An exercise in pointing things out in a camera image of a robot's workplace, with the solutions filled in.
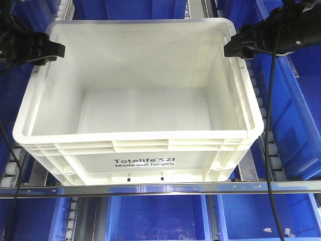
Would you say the white plastic tote bin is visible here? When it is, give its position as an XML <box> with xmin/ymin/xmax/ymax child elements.
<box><xmin>13</xmin><ymin>18</ymin><xmax>264</xmax><ymax>185</ymax></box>

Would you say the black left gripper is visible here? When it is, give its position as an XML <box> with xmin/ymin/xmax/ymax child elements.
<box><xmin>1</xmin><ymin>14</ymin><xmax>65</xmax><ymax>67</ymax></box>

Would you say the black cable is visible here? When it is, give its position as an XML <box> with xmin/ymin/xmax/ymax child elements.
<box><xmin>264</xmin><ymin>5</ymin><xmax>289</xmax><ymax>241</ymax></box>
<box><xmin>0</xmin><ymin>0</ymin><xmax>23</xmax><ymax>241</ymax></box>

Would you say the black left cable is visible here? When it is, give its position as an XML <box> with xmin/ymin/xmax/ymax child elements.
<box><xmin>0</xmin><ymin>0</ymin><xmax>23</xmax><ymax>241</ymax></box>

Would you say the roller track shelf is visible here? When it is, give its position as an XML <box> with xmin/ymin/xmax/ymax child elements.
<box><xmin>1</xmin><ymin>141</ymin><xmax>28</xmax><ymax>188</ymax></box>
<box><xmin>246</xmin><ymin>60</ymin><xmax>287</xmax><ymax>181</ymax></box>

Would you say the blue bin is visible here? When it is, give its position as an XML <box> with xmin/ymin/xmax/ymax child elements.
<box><xmin>105</xmin><ymin>194</ymin><xmax>212</xmax><ymax>240</ymax></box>
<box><xmin>9</xmin><ymin>197</ymin><xmax>72</xmax><ymax>240</ymax></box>
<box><xmin>214</xmin><ymin>184</ymin><xmax>320</xmax><ymax>240</ymax></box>

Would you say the black right cable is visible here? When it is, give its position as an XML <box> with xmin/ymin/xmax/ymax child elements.
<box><xmin>264</xmin><ymin>5</ymin><xmax>289</xmax><ymax>241</ymax></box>

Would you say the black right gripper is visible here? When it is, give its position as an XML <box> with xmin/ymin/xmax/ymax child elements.
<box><xmin>224</xmin><ymin>1</ymin><xmax>320</xmax><ymax>59</ymax></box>

